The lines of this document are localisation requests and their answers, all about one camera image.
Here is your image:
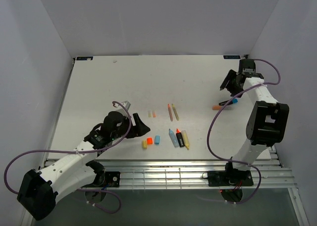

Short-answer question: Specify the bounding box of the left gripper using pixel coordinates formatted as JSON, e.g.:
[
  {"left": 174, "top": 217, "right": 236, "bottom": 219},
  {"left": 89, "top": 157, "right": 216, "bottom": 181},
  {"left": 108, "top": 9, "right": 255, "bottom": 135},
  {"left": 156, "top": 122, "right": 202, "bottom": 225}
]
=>
[{"left": 111, "top": 113, "right": 150, "bottom": 140}]

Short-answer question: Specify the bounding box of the yellow marker cap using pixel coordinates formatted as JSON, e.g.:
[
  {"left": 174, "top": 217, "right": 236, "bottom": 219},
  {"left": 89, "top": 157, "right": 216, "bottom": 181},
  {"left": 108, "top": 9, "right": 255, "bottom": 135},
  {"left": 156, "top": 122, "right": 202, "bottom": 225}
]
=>
[{"left": 142, "top": 140, "right": 148, "bottom": 149}]

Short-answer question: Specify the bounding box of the light blue marker cap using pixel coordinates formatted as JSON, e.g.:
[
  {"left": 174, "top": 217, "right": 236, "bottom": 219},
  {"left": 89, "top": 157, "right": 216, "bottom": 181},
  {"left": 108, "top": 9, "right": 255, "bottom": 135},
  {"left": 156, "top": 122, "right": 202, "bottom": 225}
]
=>
[{"left": 154, "top": 135, "right": 160, "bottom": 145}]

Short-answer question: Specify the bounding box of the black marker blue cap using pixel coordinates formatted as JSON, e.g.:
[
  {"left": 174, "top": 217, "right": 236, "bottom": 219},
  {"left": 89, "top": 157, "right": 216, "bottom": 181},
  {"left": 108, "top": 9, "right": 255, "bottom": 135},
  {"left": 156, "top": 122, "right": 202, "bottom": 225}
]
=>
[{"left": 218, "top": 99, "right": 238, "bottom": 106}]

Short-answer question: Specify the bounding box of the peach cap clear highlighter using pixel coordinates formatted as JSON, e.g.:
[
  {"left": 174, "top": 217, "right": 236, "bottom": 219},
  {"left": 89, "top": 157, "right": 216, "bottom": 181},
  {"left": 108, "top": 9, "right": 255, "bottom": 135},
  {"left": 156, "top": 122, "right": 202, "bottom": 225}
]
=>
[{"left": 212, "top": 105, "right": 233, "bottom": 111}]

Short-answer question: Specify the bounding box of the orange thin highlighter pen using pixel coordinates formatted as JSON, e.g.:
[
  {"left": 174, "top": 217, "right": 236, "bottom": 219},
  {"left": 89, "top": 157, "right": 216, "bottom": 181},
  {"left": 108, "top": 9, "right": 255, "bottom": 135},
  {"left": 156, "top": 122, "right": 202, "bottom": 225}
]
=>
[{"left": 167, "top": 104, "right": 173, "bottom": 122}]

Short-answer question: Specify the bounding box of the light blue highlighter marker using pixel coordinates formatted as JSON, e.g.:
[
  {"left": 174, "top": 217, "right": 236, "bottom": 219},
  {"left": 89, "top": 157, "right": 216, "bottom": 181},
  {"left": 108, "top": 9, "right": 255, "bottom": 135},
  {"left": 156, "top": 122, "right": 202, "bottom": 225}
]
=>
[{"left": 168, "top": 129, "right": 179, "bottom": 147}]

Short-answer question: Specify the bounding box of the black marker orange cap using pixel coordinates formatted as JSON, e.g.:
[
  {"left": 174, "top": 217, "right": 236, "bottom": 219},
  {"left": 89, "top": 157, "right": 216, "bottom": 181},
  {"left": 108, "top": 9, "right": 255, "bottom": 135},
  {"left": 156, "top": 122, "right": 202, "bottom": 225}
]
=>
[{"left": 176, "top": 128, "right": 185, "bottom": 147}]

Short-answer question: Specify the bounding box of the yellow thin highlighter pen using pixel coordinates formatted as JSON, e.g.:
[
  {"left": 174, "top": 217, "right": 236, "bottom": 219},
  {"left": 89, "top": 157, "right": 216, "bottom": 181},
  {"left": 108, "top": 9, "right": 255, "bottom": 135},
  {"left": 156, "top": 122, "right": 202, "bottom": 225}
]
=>
[{"left": 172, "top": 104, "right": 179, "bottom": 121}]

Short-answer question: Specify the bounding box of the yellow marker edge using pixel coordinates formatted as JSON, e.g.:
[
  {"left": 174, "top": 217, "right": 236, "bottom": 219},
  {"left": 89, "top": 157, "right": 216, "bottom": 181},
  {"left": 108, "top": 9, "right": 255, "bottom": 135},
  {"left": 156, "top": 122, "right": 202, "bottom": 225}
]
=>
[{"left": 181, "top": 130, "right": 190, "bottom": 150}]

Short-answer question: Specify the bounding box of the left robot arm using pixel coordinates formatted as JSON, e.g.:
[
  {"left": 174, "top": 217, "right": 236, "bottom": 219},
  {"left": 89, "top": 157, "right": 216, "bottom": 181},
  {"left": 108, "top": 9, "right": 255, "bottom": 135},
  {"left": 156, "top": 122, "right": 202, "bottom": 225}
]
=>
[{"left": 17, "top": 111, "right": 151, "bottom": 221}]

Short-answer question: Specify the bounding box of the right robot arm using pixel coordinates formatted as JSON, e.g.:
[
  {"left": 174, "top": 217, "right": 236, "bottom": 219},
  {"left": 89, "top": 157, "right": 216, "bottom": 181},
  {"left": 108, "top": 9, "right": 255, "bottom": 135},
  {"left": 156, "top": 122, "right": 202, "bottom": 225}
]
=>
[{"left": 220, "top": 58, "right": 289, "bottom": 185}]

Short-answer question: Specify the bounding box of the right blue corner label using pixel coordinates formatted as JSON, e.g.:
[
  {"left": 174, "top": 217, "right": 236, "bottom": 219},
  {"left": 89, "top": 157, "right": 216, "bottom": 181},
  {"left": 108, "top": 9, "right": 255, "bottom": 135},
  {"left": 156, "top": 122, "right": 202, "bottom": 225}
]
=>
[{"left": 223, "top": 55, "right": 241, "bottom": 59}]

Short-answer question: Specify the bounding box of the blue corner label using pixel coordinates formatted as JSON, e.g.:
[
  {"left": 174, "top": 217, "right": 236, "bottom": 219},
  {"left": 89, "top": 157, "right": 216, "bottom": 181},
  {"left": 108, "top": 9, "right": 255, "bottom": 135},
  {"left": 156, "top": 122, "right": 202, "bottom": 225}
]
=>
[
  {"left": 76, "top": 56, "right": 94, "bottom": 61},
  {"left": 223, "top": 55, "right": 241, "bottom": 59}
]

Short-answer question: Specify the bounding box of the left blue corner label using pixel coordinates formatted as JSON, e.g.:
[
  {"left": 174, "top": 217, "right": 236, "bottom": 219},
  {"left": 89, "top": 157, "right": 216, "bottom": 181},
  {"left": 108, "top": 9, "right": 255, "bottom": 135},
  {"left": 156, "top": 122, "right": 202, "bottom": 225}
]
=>
[{"left": 76, "top": 56, "right": 94, "bottom": 61}]

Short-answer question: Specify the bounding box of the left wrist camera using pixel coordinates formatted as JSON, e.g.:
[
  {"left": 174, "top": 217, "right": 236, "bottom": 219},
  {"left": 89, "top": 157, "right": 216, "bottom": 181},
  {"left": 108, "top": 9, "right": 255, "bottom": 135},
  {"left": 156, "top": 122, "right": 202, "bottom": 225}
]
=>
[{"left": 113, "top": 101, "right": 131, "bottom": 116}]

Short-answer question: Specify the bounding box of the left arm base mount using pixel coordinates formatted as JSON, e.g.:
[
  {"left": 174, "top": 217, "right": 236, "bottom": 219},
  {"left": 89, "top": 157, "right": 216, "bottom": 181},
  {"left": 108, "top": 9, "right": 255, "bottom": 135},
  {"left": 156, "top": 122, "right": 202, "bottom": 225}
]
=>
[{"left": 92, "top": 171, "right": 121, "bottom": 188}]

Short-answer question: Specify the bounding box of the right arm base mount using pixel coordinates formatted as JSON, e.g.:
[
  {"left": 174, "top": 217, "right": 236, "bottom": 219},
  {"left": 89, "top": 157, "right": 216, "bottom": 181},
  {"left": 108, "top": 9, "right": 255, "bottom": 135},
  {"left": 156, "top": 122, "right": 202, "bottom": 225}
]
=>
[{"left": 202, "top": 170, "right": 254, "bottom": 186}]

